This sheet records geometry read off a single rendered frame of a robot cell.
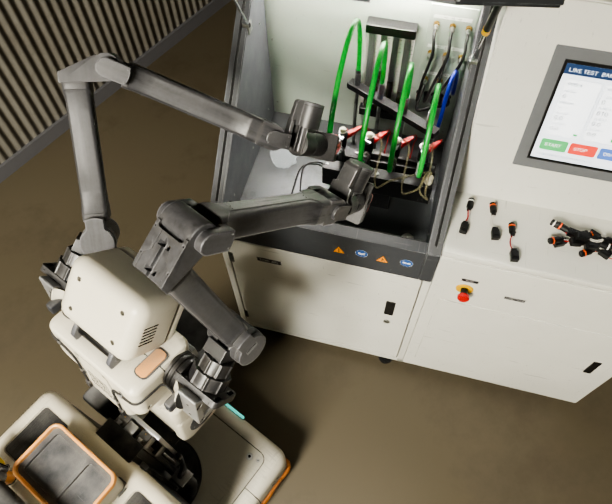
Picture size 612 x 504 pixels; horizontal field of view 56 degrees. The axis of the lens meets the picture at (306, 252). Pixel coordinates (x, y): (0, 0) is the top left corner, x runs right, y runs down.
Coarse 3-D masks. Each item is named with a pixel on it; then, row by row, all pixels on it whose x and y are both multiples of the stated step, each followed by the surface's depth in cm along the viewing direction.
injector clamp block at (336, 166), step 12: (348, 156) 178; (324, 168) 176; (336, 168) 176; (384, 168) 178; (396, 168) 177; (408, 168) 176; (432, 168) 175; (324, 180) 181; (372, 180) 175; (384, 180) 174; (396, 180) 173; (408, 180) 173; (420, 180) 173; (372, 192) 180; (384, 192) 179; (396, 192) 177; (372, 204) 186; (384, 204) 184
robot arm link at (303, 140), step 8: (296, 128) 133; (304, 128) 132; (296, 136) 132; (304, 136) 132; (312, 136) 135; (296, 144) 133; (304, 144) 132; (312, 144) 134; (296, 152) 134; (304, 152) 133; (312, 152) 136
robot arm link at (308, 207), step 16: (304, 192) 114; (320, 192) 118; (160, 208) 90; (208, 208) 92; (224, 208) 94; (240, 208) 96; (256, 208) 99; (272, 208) 102; (288, 208) 105; (304, 208) 109; (320, 208) 113; (224, 224) 90; (240, 224) 96; (256, 224) 99; (272, 224) 103; (288, 224) 108; (304, 224) 113; (320, 224) 117; (208, 240) 86; (224, 240) 89
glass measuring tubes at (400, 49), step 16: (368, 32) 165; (384, 32) 163; (400, 32) 162; (416, 32) 161; (368, 48) 171; (400, 48) 170; (368, 64) 175; (400, 64) 175; (368, 80) 181; (400, 80) 177; (400, 96) 183; (384, 112) 190
